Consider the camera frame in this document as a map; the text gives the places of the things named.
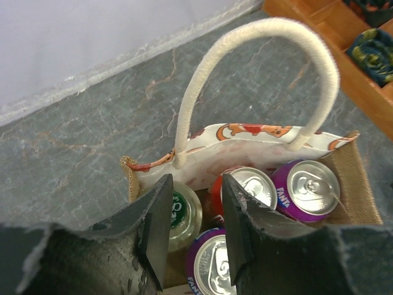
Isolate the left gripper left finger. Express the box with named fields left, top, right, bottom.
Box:
left=1, top=174, right=174, bottom=294

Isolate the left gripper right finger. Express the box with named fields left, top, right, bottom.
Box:
left=222, top=174, right=392, bottom=294

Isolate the green cap glass soda bottle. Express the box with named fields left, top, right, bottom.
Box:
left=168, top=181, right=203, bottom=253

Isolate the canvas tote bag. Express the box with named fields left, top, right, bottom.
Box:
left=120, top=17, right=383, bottom=239

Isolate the purple Fanta can left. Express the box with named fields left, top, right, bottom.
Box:
left=185, top=228, right=236, bottom=295

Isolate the purple fanta can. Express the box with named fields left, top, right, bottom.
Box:
left=271, top=160, right=341, bottom=223
left=185, top=228, right=236, bottom=295

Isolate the red soda can back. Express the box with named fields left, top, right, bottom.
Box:
left=209, top=166, right=278, bottom=226

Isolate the purple Fanta can right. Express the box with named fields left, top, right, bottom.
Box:
left=271, top=160, right=341, bottom=223

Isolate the rolled dark sock blue-yellow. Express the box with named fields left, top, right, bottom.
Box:
left=346, top=28, right=392, bottom=87

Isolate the orange wooden divided tray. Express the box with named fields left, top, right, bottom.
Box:
left=262, top=0, right=393, bottom=142

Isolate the dark folded sock centre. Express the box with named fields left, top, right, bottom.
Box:
left=343, top=0, right=392, bottom=28

